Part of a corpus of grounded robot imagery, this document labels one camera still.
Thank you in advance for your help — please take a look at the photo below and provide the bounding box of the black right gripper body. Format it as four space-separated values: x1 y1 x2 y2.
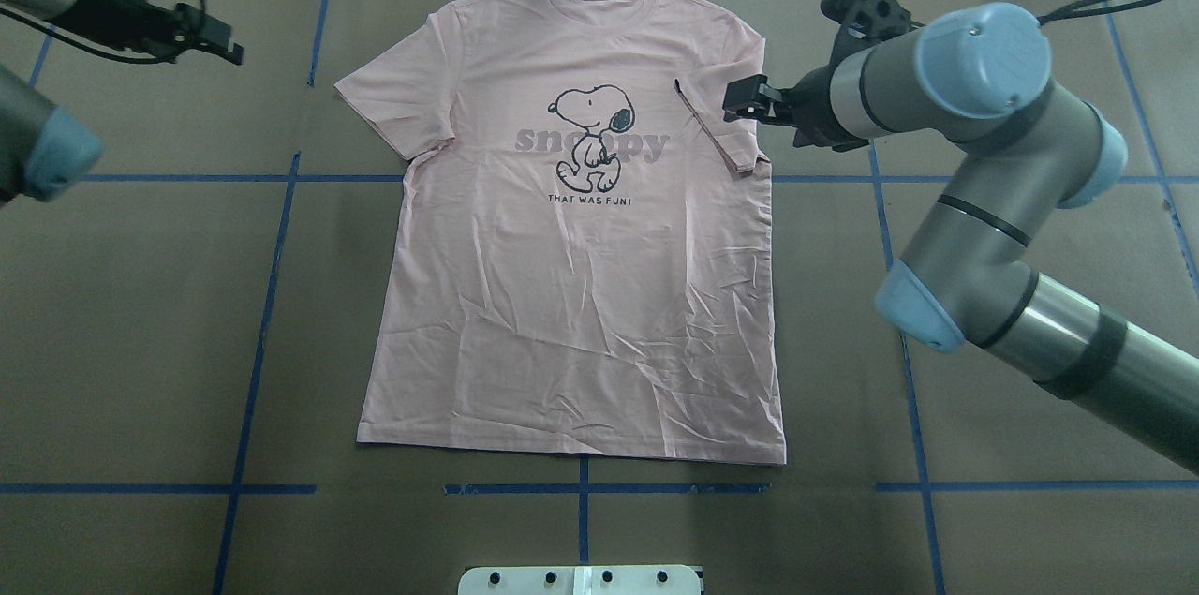
776 66 866 154

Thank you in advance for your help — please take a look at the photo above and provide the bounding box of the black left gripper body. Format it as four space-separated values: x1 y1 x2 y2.
66 0 183 61

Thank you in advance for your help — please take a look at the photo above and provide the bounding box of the pink Snoopy t-shirt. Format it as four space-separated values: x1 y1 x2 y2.
335 0 787 465

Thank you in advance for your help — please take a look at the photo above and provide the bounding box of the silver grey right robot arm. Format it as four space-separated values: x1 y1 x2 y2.
722 0 1195 471

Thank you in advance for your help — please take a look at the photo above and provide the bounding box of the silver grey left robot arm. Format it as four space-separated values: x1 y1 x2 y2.
1 0 245 203

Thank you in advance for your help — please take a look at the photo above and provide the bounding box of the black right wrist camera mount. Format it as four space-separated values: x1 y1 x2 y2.
821 0 924 54

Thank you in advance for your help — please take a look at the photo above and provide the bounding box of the white metal camera stand base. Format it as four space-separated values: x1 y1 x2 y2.
457 564 705 594

